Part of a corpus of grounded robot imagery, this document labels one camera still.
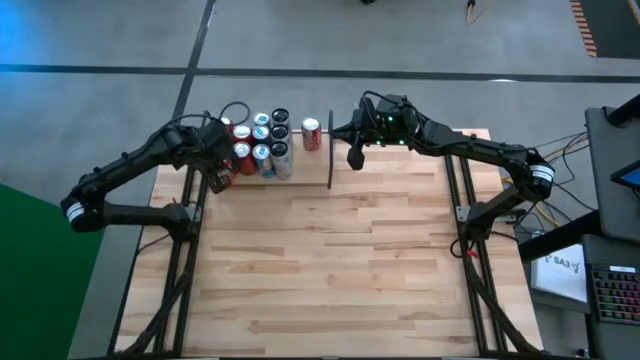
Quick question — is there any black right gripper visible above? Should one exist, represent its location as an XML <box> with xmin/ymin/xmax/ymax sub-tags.
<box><xmin>330</xmin><ymin>93</ymin><xmax>426</xmax><ymax>172</ymax></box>

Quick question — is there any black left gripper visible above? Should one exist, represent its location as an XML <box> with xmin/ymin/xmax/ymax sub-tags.
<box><xmin>197</xmin><ymin>121</ymin><xmax>240</xmax><ymax>196</ymax></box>

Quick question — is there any Coca-Cola can black script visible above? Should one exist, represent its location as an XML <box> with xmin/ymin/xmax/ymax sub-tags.
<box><xmin>233</xmin><ymin>141</ymin><xmax>258</xmax><ymax>177</ymax></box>

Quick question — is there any Coca-Cola Star Wars can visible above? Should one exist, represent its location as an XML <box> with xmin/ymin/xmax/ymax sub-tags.
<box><xmin>300</xmin><ymin>116</ymin><xmax>324</xmax><ymax>152</ymax></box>

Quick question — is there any green floor mat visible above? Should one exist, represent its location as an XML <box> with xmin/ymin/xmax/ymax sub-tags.
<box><xmin>0</xmin><ymin>182</ymin><xmax>107</xmax><ymax>360</ymax></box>

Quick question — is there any black equipment cart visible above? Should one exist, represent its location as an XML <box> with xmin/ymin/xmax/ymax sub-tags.
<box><xmin>518</xmin><ymin>209</ymin><xmax>640</xmax><ymax>360</ymax></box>

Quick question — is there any white paper sign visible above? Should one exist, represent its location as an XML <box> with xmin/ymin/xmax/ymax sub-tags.
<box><xmin>529</xmin><ymin>243</ymin><xmax>590</xmax><ymax>304</ymax></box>

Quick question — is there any tablet with blue screen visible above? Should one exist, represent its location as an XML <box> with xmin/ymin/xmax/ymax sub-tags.
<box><xmin>609</xmin><ymin>158</ymin><xmax>640</xmax><ymax>191</ymax></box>

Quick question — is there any black mat striped edge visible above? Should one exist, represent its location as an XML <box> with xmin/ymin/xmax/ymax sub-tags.
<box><xmin>568</xmin><ymin>0</ymin><xmax>640</xmax><ymax>60</ymax></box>

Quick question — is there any blue backlit keyboard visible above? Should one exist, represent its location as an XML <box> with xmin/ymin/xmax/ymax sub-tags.
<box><xmin>588</xmin><ymin>263</ymin><xmax>640</xmax><ymax>325</ymax></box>

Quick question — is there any black camera cable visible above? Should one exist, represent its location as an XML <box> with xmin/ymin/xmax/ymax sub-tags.
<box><xmin>360</xmin><ymin>89</ymin><xmax>416</xmax><ymax>119</ymax></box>
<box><xmin>167</xmin><ymin>101</ymin><xmax>252</xmax><ymax>127</ymax></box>

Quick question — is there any black aluminium table frame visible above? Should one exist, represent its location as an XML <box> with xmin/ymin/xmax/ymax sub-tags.
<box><xmin>112</xmin><ymin>128</ymin><xmax>544</xmax><ymax>357</ymax></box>

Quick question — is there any yellow cable with plug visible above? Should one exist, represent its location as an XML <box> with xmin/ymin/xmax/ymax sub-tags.
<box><xmin>464</xmin><ymin>0</ymin><xmax>494</xmax><ymax>25</ymax></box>

